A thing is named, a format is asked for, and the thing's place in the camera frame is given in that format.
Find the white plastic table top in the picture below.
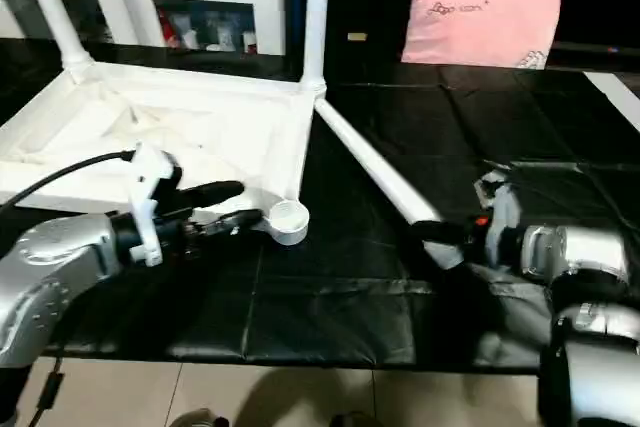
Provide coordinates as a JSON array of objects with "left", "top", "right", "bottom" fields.
[{"left": 0, "top": 62, "right": 326, "bottom": 248}]

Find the white plastic table leg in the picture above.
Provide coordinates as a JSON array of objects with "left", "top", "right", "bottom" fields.
[
  {"left": 18, "top": 0, "right": 98, "bottom": 85},
  {"left": 314, "top": 97, "right": 468, "bottom": 271},
  {"left": 300, "top": 0, "right": 333, "bottom": 98}
]

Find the black work mat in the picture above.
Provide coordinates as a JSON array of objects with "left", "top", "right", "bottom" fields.
[{"left": 0, "top": 39, "right": 640, "bottom": 373}]

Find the pink pillow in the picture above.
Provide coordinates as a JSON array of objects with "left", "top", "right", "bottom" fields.
[{"left": 401, "top": 0, "right": 566, "bottom": 70}]

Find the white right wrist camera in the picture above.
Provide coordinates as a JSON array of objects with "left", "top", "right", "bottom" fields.
[{"left": 472, "top": 169, "right": 523, "bottom": 266}]

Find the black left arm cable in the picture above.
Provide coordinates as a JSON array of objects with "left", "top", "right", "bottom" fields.
[{"left": 0, "top": 150, "right": 139, "bottom": 216}]

